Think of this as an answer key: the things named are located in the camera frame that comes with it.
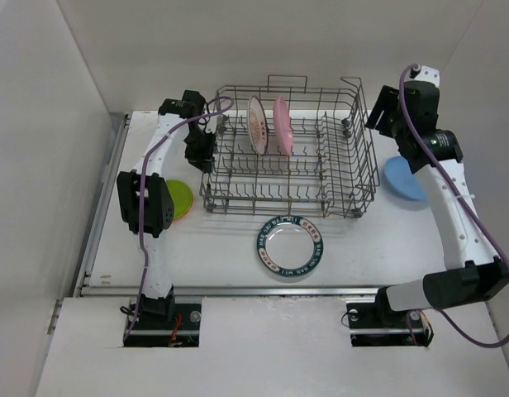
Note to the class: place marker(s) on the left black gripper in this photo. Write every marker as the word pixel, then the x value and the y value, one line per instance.
pixel 202 160

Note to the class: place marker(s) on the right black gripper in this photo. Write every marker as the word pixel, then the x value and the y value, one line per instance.
pixel 387 100

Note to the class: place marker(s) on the lime green plastic plate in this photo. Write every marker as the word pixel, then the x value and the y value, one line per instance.
pixel 181 195

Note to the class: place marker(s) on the blue plastic plate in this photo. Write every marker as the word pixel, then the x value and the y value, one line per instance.
pixel 402 181

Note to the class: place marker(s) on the white plate red pattern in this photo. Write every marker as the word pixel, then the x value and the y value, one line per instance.
pixel 257 126

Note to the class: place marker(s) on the orange plastic plate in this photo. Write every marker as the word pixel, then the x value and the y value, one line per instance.
pixel 180 215

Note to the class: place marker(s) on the pink plastic plate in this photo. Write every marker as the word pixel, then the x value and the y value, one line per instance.
pixel 282 126

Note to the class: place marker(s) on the grey wire dish rack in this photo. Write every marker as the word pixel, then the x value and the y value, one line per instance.
pixel 332 170

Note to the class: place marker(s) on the white plate green lettered rim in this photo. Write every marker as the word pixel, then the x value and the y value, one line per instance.
pixel 290 247

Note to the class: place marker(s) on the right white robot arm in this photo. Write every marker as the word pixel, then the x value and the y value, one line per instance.
pixel 474 270

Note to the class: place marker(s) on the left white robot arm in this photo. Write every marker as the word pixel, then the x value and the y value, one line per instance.
pixel 146 204

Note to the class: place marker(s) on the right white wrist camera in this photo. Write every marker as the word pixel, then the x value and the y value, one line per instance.
pixel 425 73

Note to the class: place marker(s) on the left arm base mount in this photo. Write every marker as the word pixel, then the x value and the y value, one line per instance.
pixel 167 322

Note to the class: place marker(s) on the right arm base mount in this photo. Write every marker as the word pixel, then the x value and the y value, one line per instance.
pixel 368 329

